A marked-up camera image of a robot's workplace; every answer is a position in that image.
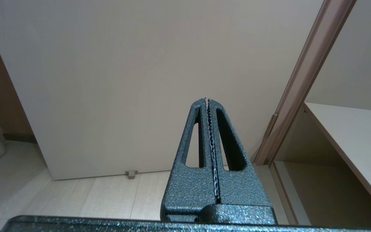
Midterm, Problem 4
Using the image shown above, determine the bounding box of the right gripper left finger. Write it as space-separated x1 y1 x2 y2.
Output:
160 98 221 223

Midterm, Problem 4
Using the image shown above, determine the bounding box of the white shelf board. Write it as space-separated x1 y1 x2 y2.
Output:
304 102 371 221

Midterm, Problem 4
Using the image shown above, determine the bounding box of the beige door frame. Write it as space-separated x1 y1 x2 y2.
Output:
253 0 357 167

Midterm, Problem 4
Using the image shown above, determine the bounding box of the dark skirting board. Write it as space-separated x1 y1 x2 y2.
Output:
4 133 38 143

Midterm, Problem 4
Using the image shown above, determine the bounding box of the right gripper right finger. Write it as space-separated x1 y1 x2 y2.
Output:
208 99 272 207

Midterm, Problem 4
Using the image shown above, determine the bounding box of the white door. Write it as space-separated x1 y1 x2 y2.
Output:
0 0 325 181

